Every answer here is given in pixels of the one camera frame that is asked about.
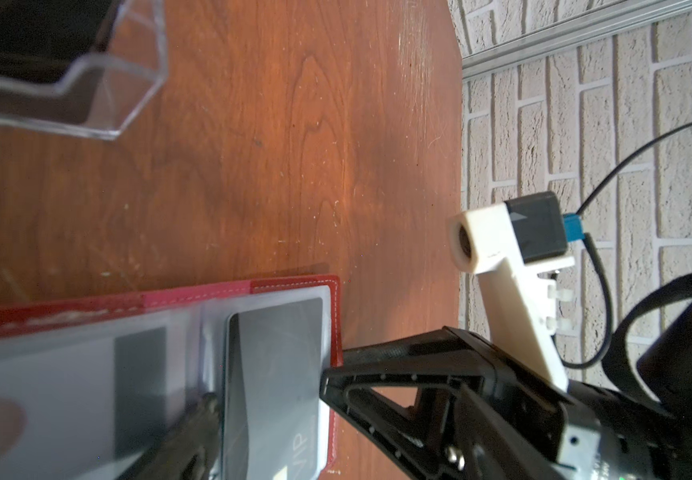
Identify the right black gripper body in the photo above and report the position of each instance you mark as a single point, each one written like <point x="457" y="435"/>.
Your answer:
<point x="638" y="428"/>

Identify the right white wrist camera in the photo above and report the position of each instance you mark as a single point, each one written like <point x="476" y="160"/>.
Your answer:
<point x="508" y="247"/>

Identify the red leather card holder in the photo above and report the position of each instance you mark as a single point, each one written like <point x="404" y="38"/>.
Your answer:
<point x="88" y="385"/>

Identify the black cards in organizer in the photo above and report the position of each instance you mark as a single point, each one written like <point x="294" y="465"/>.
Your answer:
<point x="40" y="40"/>

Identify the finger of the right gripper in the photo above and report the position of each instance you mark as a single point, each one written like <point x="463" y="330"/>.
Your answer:
<point x="400" y="396"/>

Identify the clear acrylic card organizer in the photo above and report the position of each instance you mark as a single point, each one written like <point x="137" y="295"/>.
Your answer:
<point x="80" y="68"/>

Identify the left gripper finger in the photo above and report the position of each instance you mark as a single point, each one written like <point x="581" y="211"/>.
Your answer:
<point x="189" y="450"/>

